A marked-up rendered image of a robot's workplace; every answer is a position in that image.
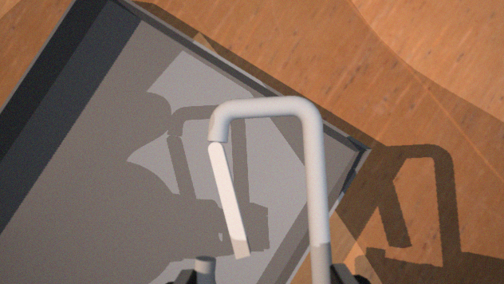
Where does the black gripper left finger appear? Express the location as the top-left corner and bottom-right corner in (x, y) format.
(166, 269), (197, 284)

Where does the grey tray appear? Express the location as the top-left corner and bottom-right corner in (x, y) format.
(0, 0), (310, 284)

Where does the grey carabiner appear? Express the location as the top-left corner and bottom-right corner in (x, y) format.
(195, 96), (333, 284)

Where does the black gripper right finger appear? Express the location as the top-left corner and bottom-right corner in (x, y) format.
(330, 263), (371, 284)

